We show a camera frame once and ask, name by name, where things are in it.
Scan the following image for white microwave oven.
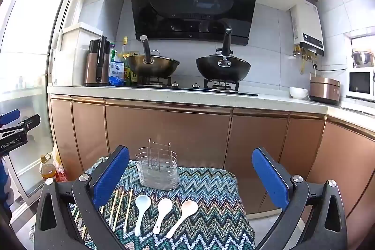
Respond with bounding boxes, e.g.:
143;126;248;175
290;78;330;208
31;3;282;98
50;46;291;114
346;68;375;101

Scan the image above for blue white salt bag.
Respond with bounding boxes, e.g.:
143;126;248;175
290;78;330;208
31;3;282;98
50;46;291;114
109;61;125;86

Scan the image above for white water heater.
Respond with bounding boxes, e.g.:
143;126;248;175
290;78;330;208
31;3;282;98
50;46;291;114
290;0;325;56

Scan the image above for person's left hand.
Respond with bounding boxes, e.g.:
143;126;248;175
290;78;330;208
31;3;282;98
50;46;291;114
0;156;13;212

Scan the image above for copper rice cooker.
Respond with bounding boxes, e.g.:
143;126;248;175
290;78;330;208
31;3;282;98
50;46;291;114
310;76;341;105

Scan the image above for black power cable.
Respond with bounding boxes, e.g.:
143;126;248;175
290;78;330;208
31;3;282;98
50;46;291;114
313;62;348;74

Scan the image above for steel mixing bowl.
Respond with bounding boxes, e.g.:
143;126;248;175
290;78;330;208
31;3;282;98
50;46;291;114
352;50;375;68

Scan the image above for yellow cap oil bottle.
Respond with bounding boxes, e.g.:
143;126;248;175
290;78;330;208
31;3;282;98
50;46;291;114
119;36;138;86

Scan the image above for wire utensil holder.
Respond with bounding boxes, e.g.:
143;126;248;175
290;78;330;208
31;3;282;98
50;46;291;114
135;138;180;190

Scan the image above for white storage box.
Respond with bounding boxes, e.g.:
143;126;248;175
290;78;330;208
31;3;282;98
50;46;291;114
52;22;104;86

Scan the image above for brass water pipes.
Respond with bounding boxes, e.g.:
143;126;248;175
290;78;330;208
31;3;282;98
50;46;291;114
293;45;320;75

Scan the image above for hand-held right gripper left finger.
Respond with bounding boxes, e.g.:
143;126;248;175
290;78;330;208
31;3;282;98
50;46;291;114
34;145;130;250

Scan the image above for black range hood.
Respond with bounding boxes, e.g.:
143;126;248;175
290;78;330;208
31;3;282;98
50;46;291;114
129;0;260;46

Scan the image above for white bowl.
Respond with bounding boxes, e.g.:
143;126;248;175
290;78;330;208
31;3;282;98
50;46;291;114
289;87;309;100

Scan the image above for glass sliding door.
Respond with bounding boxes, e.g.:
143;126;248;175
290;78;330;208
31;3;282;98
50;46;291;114
0;0;85;198

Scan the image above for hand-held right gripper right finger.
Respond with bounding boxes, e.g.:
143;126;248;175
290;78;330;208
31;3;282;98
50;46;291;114
252;147;348;250

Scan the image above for black gas stove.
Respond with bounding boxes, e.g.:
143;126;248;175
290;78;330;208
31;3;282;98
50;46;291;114
129;76;258;97

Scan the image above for pale pink ceramic spoon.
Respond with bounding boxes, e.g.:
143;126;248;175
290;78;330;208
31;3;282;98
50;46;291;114
166;200;199;239

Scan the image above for zigzag knitted cloth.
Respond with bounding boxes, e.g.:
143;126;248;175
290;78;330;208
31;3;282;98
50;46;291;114
29;159;255;250

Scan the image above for copper lower cabinets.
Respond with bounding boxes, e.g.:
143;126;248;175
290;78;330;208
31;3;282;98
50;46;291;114
49;93;375;242

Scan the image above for amber oil bottle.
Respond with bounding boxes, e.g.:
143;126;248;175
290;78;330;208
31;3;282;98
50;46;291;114
39;153;57;182

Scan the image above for light blue ceramic spoon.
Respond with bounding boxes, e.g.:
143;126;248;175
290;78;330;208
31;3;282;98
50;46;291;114
134;195;152;237

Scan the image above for bronze wok with black handle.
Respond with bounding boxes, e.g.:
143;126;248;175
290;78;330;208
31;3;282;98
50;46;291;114
126;35;180;78

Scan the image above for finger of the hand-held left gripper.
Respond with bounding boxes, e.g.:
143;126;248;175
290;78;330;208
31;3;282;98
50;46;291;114
0;109;21;125
0;114;41;136

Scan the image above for brown electric kettle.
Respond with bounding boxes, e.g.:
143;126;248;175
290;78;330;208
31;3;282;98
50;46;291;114
84;36;111;87

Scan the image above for white ceramic spoon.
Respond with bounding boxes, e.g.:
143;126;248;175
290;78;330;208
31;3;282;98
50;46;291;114
152;198;173;234

